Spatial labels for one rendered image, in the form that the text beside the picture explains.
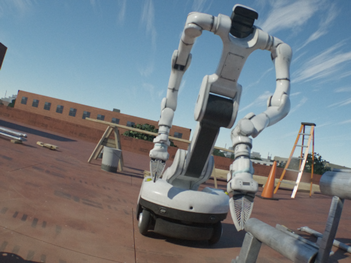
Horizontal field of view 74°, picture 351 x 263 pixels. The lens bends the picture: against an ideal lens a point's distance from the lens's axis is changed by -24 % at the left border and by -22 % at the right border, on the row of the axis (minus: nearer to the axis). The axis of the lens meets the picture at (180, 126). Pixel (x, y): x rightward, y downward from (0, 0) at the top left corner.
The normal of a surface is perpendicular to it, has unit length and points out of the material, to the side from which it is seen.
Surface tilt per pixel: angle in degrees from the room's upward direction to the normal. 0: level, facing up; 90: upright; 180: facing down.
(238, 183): 58
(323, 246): 90
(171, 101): 104
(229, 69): 132
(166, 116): 85
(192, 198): 54
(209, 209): 89
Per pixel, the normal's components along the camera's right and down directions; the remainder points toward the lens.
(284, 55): 0.04, 0.15
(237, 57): -0.04, 0.62
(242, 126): 0.12, -0.50
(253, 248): 0.17, -0.07
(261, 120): 0.50, -0.58
